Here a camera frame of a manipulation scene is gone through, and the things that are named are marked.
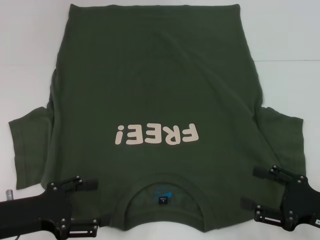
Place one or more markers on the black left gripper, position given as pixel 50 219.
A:
pixel 30 212

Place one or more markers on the dark green FREE! t-shirt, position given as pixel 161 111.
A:
pixel 160 87

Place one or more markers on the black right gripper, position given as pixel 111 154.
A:
pixel 302 205

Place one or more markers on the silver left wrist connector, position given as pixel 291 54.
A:
pixel 9 195

